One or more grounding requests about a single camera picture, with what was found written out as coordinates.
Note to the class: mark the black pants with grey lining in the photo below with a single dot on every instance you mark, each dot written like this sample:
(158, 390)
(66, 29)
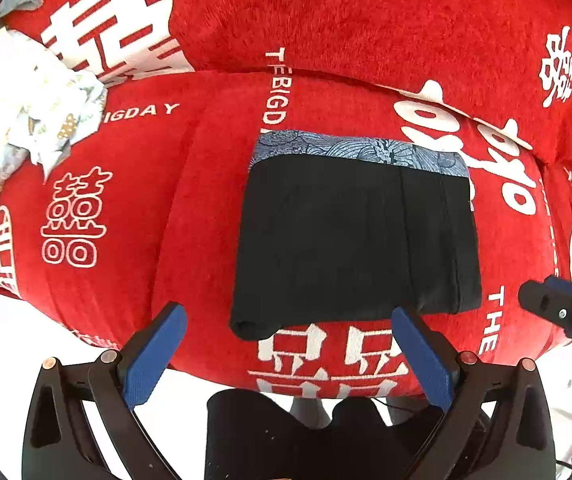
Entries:
(355, 240)

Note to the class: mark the red printed blanket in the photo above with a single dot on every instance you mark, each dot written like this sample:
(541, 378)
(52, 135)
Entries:
(316, 25)

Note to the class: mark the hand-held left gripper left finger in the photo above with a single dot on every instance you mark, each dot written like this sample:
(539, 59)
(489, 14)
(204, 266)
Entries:
(156, 355)

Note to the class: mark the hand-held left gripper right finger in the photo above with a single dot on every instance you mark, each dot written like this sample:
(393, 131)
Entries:
(425, 360)

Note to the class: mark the pale floral cloth pile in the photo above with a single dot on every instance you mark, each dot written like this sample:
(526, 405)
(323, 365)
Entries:
(31, 95)

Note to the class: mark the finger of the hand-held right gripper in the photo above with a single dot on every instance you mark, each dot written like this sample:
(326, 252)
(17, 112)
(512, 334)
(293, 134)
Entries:
(540, 297)

